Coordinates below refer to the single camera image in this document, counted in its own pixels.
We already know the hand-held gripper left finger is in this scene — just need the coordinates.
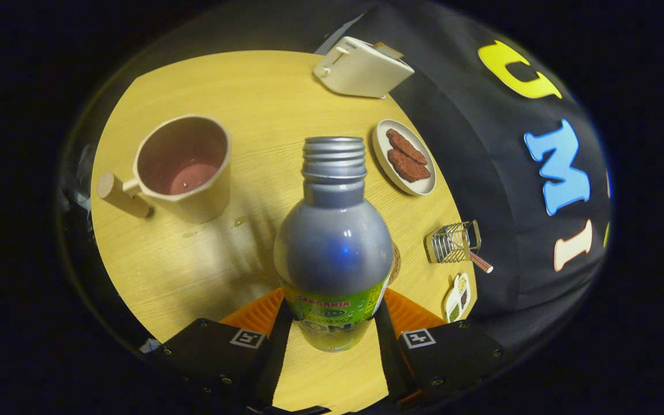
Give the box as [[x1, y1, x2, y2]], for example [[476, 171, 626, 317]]
[[148, 288, 293, 407]]

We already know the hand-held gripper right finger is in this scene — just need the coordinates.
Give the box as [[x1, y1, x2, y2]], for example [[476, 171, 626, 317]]
[[373, 288, 505, 407]]

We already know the round brown coaster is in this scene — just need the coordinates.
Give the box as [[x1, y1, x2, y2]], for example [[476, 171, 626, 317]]
[[388, 242, 402, 286]]

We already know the silver juice bottle green label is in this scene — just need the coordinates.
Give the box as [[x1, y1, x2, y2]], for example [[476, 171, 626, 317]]
[[274, 137, 394, 353]]

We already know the beige cup with wooden handle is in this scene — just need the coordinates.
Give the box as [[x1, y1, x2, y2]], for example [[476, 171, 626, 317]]
[[97, 115, 232, 224]]

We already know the white divided dish with grains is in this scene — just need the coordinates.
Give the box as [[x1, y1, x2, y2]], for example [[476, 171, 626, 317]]
[[443, 273, 471, 323]]

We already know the wooden table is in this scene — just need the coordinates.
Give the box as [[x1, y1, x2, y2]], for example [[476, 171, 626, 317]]
[[90, 50, 478, 414]]

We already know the brown meat slice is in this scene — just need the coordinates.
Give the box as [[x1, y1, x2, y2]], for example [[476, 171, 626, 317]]
[[386, 128, 428, 166], [388, 149, 432, 183]]

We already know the round white plate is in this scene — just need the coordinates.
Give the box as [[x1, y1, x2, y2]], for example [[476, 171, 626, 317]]
[[372, 119, 437, 197]]

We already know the white toaster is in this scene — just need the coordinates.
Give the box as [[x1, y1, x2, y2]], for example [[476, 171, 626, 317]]
[[314, 36, 415, 99]]

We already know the toast slice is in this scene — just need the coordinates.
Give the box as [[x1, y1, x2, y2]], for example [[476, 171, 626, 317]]
[[373, 41, 405, 59]]

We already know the wire mesh holder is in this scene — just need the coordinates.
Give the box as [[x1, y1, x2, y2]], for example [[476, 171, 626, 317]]
[[424, 220, 482, 264]]

